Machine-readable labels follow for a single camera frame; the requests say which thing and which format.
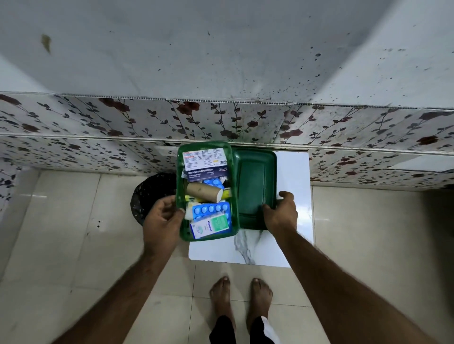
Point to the person's left hand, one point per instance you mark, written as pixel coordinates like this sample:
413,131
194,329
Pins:
159,226

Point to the person's right hand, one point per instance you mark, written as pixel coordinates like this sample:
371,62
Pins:
283,216

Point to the person's right thumb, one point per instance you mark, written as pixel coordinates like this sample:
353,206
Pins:
267,210

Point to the person's left thumb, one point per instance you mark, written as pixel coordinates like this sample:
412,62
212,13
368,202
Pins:
178,213

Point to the green plastic box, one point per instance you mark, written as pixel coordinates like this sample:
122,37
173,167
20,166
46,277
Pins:
182,232

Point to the green plastic box lid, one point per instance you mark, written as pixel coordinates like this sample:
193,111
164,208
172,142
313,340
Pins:
253,187

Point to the person's right forearm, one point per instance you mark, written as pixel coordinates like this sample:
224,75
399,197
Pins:
340,294

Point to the person's left forearm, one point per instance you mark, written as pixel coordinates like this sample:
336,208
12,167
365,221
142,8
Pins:
117,297

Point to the large blue pill blister pack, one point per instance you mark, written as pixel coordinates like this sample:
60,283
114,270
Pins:
211,209

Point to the black trash bin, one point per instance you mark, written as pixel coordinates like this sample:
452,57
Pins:
150,195

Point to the brown bandage roll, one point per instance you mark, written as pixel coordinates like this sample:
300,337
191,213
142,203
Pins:
204,192

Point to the white and green medicine box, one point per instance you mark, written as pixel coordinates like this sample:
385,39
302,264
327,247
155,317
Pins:
210,225

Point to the small blue pill blister pack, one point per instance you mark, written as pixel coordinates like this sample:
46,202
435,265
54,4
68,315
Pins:
214,182

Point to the blue and white dressing box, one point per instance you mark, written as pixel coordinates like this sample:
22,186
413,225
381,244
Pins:
205,173

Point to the white printed medicine box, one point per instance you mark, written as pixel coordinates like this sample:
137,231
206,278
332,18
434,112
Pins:
204,158

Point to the person's right foot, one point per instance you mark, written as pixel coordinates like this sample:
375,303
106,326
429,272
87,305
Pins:
260,299

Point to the person's foot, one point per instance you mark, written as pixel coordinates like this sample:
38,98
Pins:
221,297
260,299

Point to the person's left foot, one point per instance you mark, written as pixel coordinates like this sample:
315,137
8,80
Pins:
221,297

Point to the black trousers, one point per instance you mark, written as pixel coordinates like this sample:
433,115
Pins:
227,333

